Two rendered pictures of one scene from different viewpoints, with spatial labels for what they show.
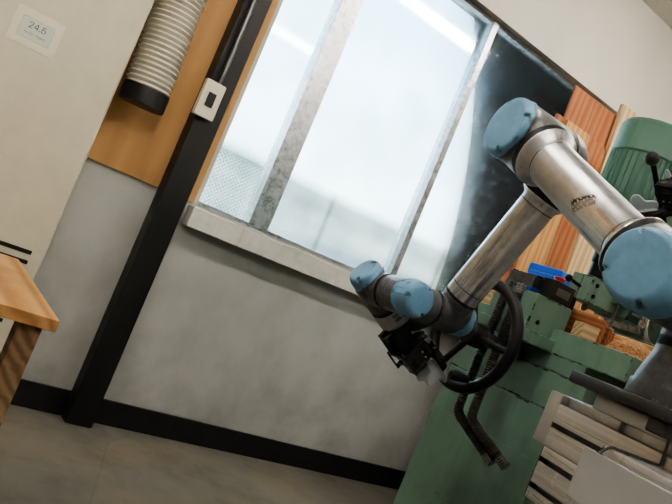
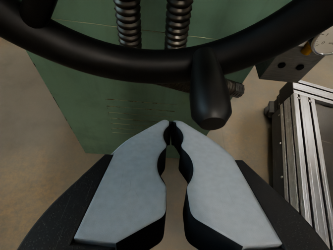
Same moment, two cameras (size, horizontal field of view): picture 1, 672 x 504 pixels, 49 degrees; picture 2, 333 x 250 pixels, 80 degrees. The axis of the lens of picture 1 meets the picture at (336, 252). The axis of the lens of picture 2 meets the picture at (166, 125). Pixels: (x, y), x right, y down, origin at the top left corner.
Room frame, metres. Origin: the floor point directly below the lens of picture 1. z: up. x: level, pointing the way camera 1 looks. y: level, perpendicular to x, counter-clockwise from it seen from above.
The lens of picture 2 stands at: (1.68, -0.28, 0.80)
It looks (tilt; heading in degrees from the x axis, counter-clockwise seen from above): 59 degrees down; 290
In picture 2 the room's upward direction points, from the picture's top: 15 degrees clockwise
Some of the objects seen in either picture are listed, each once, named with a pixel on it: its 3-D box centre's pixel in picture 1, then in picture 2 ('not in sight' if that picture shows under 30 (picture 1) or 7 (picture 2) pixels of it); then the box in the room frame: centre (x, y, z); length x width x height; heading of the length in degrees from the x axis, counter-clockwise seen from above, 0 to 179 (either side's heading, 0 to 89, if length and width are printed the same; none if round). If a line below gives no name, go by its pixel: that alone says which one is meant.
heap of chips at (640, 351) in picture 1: (635, 350); not in sight; (1.69, -0.73, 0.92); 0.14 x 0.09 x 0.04; 123
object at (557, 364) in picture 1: (546, 360); not in sight; (1.91, -0.62, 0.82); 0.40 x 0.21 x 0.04; 33
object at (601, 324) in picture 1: (567, 321); not in sight; (1.86, -0.61, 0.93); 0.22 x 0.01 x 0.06; 33
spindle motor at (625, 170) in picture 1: (634, 182); not in sight; (1.94, -0.67, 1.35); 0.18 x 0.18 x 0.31
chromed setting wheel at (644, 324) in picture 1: (655, 323); not in sight; (1.91, -0.84, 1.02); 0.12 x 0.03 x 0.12; 123
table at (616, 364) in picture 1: (542, 337); not in sight; (1.88, -0.58, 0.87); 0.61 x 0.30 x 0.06; 33
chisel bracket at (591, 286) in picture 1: (594, 296); not in sight; (1.95, -0.69, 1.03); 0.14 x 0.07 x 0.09; 123
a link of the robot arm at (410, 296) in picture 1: (409, 298); not in sight; (1.49, -0.18, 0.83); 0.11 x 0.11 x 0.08; 32
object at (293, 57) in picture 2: not in sight; (283, 43); (1.64, -0.69, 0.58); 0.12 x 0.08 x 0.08; 123
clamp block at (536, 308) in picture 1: (528, 311); not in sight; (1.84, -0.51, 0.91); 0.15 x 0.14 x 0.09; 33
